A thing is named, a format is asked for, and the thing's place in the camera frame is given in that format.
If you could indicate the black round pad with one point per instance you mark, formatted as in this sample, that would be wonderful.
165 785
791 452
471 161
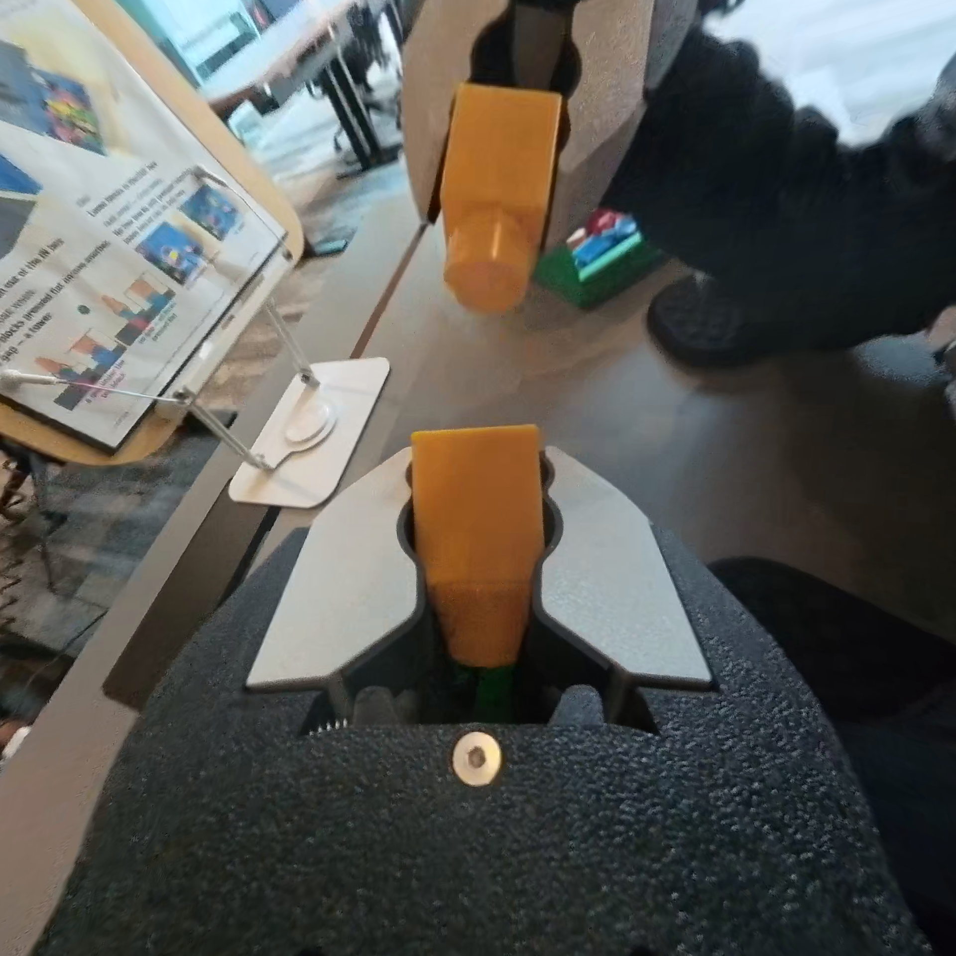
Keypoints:
821 635

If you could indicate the pile of blocks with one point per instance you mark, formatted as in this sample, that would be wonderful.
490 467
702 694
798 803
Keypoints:
601 235

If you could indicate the wooden desk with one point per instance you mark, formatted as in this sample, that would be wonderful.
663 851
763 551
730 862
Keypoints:
299 52

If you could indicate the yellow mega block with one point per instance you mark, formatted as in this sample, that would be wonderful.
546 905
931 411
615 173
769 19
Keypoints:
500 172

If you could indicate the black quilted wrist pad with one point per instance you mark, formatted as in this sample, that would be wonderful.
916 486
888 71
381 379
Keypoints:
702 321

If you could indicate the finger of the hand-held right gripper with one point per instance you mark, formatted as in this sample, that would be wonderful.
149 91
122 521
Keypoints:
597 134
426 89

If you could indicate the white poster stand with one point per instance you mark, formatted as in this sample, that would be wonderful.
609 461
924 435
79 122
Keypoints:
314 433

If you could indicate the green plastic bin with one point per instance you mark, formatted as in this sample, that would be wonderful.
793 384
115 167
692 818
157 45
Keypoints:
597 287
489 687

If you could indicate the yellow block tower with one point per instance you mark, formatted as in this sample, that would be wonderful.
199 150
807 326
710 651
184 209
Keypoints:
478 538

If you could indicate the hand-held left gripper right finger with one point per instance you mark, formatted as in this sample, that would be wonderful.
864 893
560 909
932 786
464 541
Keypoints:
627 590

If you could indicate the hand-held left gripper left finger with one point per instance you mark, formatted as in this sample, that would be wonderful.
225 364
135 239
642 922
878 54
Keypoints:
343 582

